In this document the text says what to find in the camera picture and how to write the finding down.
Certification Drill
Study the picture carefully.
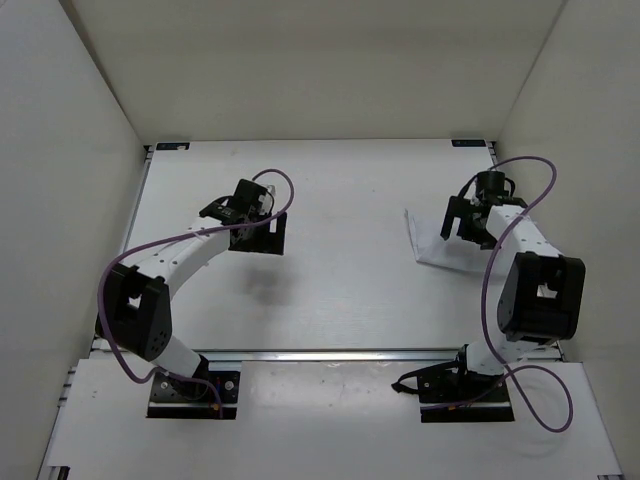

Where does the left blue table label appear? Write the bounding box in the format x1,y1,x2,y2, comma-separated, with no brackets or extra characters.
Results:
155,142,190,151

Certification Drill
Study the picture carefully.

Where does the right blue table label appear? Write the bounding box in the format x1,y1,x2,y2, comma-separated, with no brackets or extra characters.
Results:
451,139,486,148

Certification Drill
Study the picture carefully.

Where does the blue table label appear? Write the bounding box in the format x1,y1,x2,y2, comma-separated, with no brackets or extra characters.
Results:
451,139,486,148
155,142,190,151

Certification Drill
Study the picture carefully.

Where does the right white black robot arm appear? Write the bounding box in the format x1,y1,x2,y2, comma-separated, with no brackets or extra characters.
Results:
440,171,586,401

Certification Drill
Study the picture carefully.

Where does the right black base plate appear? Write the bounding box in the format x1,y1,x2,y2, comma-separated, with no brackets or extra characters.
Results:
391,360,515,424

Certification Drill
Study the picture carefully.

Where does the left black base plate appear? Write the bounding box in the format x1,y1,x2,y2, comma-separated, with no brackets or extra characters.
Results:
146,365,241,420

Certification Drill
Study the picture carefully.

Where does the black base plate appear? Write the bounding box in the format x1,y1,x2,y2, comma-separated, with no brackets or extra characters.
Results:
146,365,241,420
391,360,515,424

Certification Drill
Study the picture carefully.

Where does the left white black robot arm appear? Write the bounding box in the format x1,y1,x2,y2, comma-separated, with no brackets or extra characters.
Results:
96,179,287,399

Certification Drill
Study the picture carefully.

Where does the white skirt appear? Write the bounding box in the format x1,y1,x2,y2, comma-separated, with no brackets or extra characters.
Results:
404,210,491,274

